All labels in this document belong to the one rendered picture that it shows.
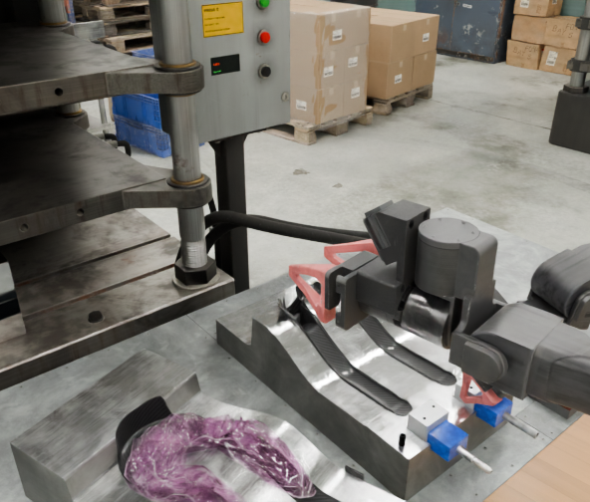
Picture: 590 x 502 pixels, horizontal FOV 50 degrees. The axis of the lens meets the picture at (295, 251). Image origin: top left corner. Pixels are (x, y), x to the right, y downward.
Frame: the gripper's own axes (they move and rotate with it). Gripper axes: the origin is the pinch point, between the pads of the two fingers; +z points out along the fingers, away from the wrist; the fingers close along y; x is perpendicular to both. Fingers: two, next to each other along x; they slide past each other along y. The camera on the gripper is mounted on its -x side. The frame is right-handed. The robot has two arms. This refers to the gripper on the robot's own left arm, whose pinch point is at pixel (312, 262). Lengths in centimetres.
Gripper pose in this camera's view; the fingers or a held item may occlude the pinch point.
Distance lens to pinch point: 75.2
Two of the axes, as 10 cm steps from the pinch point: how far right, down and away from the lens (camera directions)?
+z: -7.3, -3.0, 6.1
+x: 0.2, 8.9, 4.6
